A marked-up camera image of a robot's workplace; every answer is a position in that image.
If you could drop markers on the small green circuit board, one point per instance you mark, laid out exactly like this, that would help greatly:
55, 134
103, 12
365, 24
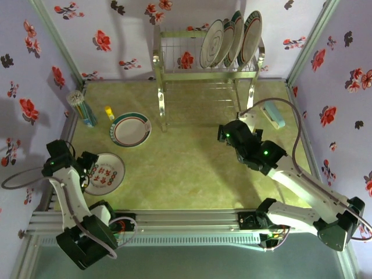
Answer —
271, 234

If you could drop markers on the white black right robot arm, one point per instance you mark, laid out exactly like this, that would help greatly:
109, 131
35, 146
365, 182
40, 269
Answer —
308, 189

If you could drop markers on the aluminium side rail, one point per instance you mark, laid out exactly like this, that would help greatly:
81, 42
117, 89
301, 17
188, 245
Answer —
308, 139
68, 136

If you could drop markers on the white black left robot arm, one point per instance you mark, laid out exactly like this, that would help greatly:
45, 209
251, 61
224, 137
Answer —
72, 200

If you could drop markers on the small green red rimmed plate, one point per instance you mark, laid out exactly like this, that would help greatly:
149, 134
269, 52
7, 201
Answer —
229, 37

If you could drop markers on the white plate red characters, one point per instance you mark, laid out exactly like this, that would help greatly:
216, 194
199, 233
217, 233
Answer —
109, 174

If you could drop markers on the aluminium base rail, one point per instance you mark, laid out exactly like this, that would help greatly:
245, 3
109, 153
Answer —
189, 219

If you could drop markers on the yellow glue stick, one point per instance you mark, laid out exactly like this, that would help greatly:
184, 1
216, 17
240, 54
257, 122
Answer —
109, 112

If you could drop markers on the aluminium frame post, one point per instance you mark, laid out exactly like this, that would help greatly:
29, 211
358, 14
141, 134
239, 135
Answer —
55, 37
312, 37
350, 264
26, 255

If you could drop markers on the clear cup of coloured straws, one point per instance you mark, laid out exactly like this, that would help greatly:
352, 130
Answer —
82, 110

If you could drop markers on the white plate green cloud motif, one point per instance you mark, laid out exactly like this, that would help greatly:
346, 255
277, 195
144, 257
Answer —
211, 43

